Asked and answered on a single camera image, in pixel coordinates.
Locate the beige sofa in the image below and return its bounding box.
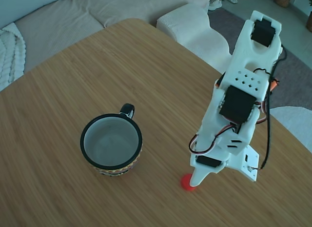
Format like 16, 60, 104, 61
0, 0, 210, 92

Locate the black rimmed patterned mug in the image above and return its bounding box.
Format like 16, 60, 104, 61
79, 103, 143, 178

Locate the flat white camera mount plate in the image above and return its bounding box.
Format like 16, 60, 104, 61
225, 144, 260, 182

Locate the brown wicker basket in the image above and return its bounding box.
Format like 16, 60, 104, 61
274, 0, 293, 8

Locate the orange and black clamp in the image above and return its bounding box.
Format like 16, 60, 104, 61
214, 73, 225, 89

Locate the white knitted blanket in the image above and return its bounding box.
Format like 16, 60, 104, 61
0, 23, 27, 92

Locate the white textured chair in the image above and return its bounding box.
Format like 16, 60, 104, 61
156, 3, 234, 74

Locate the black cable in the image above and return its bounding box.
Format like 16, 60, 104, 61
258, 45, 288, 171

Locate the red bottle cap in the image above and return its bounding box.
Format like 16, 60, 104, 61
180, 173, 197, 191

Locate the grey rug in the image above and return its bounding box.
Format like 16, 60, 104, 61
207, 9, 312, 110

